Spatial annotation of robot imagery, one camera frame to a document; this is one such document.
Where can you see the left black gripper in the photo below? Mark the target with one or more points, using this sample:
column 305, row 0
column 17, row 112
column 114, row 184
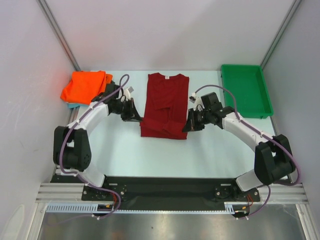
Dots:
column 132, row 111

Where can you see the green plastic tray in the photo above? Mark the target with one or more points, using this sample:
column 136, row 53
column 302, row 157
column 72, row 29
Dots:
column 247, row 84

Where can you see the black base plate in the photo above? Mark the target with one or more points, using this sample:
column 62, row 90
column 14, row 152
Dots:
column 168, row 194

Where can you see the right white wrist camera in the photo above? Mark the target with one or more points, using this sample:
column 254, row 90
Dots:
column 197, row 102

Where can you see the dark folded t-shirt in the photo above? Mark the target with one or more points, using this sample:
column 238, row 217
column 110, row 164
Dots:
column 113, row 83

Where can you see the light blue cable duct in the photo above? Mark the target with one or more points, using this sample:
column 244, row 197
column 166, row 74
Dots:
column 96, row 208

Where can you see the orange folded t-shirt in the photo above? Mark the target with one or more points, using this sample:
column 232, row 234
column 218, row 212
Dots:
column 84, row 86

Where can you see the left rear aluminium post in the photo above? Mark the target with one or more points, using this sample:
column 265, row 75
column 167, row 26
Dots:
column 57, row 31

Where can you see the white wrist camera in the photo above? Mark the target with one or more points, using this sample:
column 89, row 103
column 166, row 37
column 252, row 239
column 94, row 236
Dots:
column 197, row 102
column 128, row 93

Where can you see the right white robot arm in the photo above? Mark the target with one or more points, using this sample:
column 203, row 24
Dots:
column 272, row 154

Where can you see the front aluminium extrusion beam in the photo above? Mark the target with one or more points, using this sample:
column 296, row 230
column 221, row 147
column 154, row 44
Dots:
column 73, row 192

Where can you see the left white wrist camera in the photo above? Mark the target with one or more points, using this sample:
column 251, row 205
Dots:
column 128, row 93

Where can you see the light blue folded t-shirt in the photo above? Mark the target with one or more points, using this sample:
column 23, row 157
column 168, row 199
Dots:
column 73, row 105

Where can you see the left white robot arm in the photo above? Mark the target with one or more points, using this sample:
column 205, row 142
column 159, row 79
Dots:
column 71, row 145

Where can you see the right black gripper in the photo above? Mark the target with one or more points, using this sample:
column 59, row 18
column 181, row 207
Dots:
column 195, row 120

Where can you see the right rear aluminium post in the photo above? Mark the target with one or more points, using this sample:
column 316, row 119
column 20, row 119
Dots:
column 293, row 9

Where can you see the aluminium post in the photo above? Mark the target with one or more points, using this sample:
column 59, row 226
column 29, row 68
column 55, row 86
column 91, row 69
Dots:
column 293, row 9
column 57, row 31

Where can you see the dark red t-shirt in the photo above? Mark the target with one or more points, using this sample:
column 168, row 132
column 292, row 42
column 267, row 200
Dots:
column 166, row 107

